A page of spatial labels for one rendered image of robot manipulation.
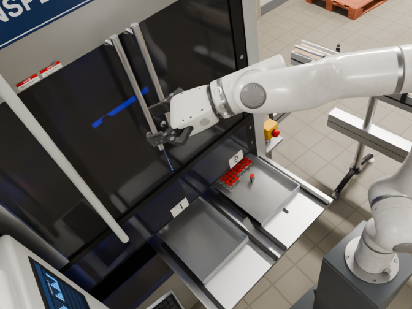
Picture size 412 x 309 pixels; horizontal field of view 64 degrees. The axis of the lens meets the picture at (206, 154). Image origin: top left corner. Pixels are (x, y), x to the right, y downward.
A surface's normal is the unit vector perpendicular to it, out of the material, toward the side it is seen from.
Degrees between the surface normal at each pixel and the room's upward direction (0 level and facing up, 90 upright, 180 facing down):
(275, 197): 0
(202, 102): 16
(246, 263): 0
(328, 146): 0
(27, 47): 90
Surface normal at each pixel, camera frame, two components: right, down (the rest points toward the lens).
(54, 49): 0.66, 0.48
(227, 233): -0.18, -0.64
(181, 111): -0.47, -0.47
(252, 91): -0.22, 0.20
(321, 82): 0.56, 0.18
